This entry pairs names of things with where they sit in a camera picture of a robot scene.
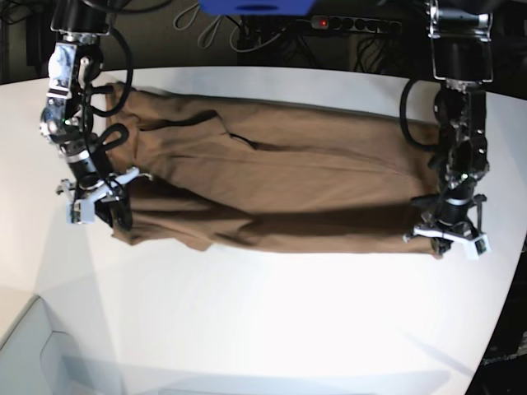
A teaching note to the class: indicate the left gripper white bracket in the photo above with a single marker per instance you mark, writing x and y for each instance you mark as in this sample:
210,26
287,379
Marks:
451,221

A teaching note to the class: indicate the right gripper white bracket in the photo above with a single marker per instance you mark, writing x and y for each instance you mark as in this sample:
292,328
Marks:
81,207

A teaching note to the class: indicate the brown t-shirt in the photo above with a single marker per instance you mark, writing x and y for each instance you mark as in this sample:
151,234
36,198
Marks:
269,177

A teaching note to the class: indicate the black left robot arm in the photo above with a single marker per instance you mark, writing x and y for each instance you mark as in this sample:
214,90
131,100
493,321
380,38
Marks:
461,55

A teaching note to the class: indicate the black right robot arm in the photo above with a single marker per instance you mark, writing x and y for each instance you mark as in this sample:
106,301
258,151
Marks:
67,120

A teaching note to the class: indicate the white bin at table corner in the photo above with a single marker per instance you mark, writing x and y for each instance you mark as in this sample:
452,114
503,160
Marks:
37,359

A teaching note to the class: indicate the black equipment on floor left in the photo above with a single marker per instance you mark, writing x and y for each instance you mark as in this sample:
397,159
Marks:
40,39

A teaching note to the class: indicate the blue box at table edge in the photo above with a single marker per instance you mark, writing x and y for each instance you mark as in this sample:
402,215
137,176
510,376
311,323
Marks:
257,7

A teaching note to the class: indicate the white power strip red switch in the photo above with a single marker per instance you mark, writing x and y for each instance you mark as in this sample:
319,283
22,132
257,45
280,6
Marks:
347,24

